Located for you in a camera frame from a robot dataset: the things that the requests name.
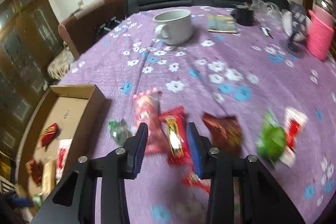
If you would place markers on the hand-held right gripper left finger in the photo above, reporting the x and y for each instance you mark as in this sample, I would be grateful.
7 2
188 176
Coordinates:
140 145

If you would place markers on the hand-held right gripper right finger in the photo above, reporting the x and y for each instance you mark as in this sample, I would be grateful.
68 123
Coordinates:
194 150

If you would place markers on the red snack packet yellow label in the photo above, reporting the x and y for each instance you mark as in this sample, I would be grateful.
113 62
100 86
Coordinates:
174 134

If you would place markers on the brown cardboard box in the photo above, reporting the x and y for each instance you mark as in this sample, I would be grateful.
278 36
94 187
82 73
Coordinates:
71 113

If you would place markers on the clear green candy packet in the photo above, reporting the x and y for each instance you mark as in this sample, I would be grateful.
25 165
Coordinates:
119 132

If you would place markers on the small red snack packet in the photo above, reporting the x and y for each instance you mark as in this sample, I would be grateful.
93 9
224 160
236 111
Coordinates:
195 183

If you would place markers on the brown snack packet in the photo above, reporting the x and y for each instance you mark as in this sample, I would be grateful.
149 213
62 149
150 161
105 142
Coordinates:
225 132

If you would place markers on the pink snack packet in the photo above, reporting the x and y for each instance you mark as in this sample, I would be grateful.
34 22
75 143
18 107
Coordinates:
145 108

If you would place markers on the green snack packet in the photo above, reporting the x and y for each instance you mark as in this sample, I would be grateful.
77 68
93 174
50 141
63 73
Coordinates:
271 140

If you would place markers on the white snack packet red label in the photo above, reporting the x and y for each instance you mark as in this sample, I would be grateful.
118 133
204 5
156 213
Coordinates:
295 121
63 158

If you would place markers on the red boxy snack packet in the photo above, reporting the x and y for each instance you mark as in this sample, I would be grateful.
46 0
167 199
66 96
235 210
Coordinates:
48 134

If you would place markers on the tan snack packet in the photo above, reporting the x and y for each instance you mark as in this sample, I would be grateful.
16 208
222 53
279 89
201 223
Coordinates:
48 176

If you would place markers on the dark red snack packet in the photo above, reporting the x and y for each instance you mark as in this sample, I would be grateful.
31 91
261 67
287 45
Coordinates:
34 171

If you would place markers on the patterned seat cushion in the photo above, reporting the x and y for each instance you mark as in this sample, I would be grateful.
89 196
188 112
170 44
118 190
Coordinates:
60 64

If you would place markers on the dark object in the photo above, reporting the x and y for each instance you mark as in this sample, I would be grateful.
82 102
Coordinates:
107 26

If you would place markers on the white ceramic mug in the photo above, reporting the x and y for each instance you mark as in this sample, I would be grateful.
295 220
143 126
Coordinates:
178 27

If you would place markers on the green yellow booklet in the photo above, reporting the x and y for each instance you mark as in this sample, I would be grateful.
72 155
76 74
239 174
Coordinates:
221 23

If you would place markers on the blue object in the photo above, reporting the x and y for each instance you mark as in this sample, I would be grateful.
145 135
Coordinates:
22 203

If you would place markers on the brown armchair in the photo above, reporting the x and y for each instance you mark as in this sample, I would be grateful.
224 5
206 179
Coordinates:
78 27

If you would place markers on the small black box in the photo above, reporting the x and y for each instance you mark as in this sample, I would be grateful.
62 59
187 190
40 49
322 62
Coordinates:
244 16

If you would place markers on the wooden glass door cabinet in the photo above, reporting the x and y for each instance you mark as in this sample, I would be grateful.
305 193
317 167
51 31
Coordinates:
26 43

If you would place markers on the clear plastic bowl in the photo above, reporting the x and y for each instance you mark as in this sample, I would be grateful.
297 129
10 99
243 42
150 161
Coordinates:
262 7

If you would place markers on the white plastic jar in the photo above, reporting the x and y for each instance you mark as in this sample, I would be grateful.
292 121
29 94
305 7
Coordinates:
287 22

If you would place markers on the pink thermos with knitted sleeve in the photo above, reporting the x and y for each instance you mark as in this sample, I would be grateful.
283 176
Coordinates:
319 37

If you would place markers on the black phone stand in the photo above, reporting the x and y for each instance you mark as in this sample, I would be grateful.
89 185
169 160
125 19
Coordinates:
299 14

